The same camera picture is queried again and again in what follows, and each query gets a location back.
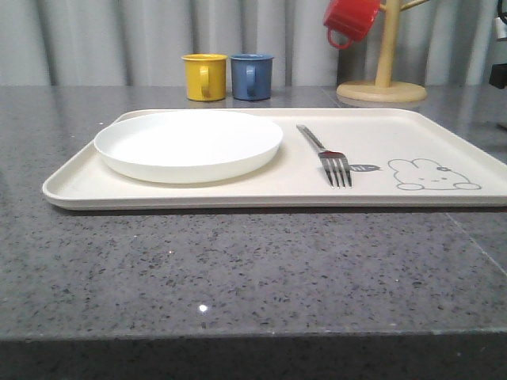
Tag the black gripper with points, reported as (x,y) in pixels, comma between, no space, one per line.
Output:
(498,71)

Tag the silver metal fork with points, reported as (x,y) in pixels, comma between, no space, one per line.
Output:
(335,164)

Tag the white round plate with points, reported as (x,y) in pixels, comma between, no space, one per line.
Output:
(189,146)

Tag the cream rabbit serving tray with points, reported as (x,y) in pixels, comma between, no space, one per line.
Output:
(398,158)

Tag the wooden mug tree stand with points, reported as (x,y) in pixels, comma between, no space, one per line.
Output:
(383,88)

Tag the red enamel mug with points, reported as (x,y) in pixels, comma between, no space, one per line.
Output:
(351,18)

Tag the blue enamel mug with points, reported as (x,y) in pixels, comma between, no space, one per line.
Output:
(251,76)

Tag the yellow enamel mug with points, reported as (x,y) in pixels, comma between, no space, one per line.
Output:
(206,76)

